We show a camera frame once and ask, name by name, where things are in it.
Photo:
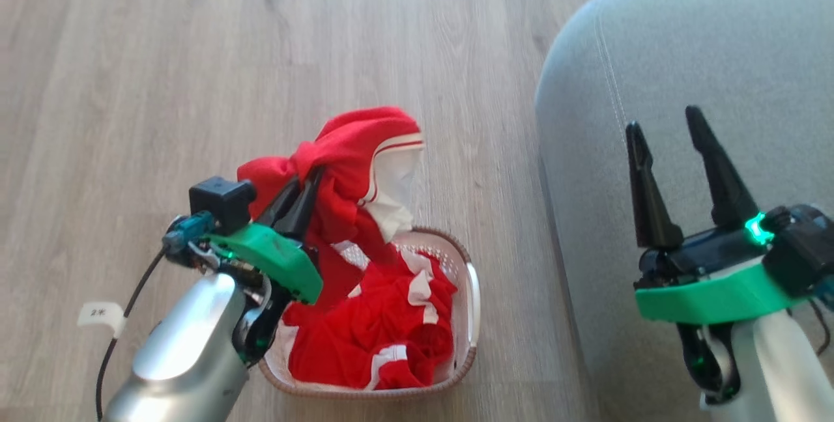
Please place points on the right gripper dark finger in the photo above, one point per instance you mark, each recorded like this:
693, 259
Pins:
723, 181
648, 200

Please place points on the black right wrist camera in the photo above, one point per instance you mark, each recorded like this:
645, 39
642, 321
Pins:
801, 253

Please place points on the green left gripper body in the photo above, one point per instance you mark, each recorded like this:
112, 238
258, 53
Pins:
280, 259

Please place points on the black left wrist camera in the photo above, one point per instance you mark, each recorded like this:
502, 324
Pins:
220, 204

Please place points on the red and white garment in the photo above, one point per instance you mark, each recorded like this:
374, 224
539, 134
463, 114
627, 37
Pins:
371, 324

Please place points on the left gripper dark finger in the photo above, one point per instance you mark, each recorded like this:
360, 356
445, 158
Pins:
280, 204
306, 207

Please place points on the white basket with brown rim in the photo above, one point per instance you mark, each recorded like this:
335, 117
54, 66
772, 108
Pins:
466, 344

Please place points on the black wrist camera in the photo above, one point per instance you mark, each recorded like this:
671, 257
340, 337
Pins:
801, 253
220, 204

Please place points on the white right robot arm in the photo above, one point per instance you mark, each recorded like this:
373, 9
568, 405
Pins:
782, 376

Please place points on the grey sofa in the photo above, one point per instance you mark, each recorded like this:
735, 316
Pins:
684, 51

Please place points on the red garment with white trim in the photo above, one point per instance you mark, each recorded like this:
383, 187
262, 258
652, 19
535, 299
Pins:
352, 142

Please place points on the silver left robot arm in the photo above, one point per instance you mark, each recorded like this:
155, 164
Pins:
189, 350

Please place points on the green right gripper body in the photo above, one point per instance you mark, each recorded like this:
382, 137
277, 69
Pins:
710, 298

